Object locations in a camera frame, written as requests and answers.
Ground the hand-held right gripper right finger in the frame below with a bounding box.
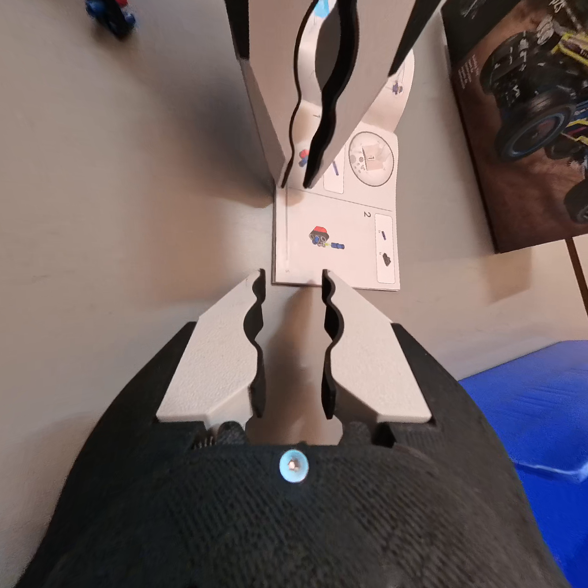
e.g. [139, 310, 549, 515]
[321, 269, 433, 425]

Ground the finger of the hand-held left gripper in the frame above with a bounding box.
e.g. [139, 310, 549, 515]
[238, 0, 319, 189]
[302, 0, 417, 190]

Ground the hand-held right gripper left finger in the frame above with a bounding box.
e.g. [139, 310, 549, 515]
[156, 269, 267, 425]

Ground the instruction booklet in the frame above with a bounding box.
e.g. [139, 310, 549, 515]
[272, 0, 416, 293]

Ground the toy buggy set box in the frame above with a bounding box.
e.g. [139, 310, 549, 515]
[441, 0, 588, 254]

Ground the red black blue brick assembly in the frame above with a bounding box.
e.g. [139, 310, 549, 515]
[85, 0, 138, 38]

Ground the blue plastic bin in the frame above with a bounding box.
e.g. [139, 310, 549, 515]
[458, 340, 588, 588]

